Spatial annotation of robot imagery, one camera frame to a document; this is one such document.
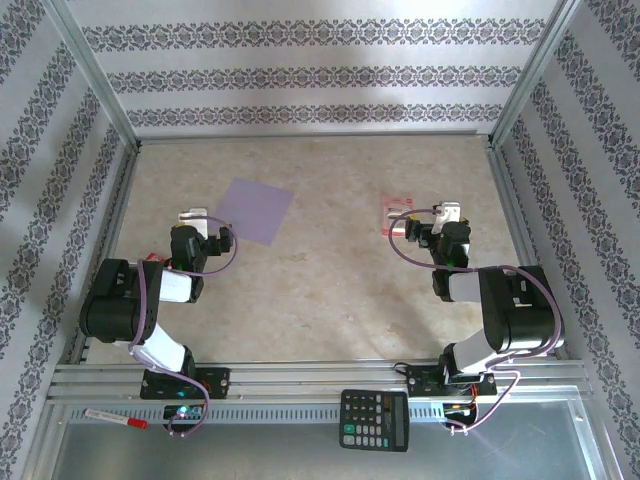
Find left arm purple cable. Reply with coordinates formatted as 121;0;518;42
128;215;240;439

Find white marker with red cap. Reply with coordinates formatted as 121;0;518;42
82;408;150;430

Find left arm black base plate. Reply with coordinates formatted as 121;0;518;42
139;367;232;400

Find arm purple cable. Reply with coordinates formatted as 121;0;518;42
128;215;240;439
388;207;565;435

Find pink battery blister pack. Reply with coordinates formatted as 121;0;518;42
379;195;416;239

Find grey metal shelf panel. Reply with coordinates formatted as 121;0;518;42
37;399;616;480

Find aluminium mounting rail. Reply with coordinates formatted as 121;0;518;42
47;360;594;402

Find aluminium back rail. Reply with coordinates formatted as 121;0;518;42
135;130;496;147

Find aluminium frame post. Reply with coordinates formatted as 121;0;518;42
39;0;141;151
489;0;586;149

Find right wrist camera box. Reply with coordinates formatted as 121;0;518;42
433;200;462;225

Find lilac paper sheet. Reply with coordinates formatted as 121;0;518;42
215;177;295;247

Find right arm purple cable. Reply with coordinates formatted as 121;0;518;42
388;207;565;435

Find aluminium side rail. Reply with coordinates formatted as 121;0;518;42
67;144;141;365
485;142;571;364

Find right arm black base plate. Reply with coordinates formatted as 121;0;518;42
404;364;499;400

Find black desk calculator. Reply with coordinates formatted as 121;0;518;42
338;388;411;454

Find grey slotted cable duct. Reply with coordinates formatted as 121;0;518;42
67;405;446;426

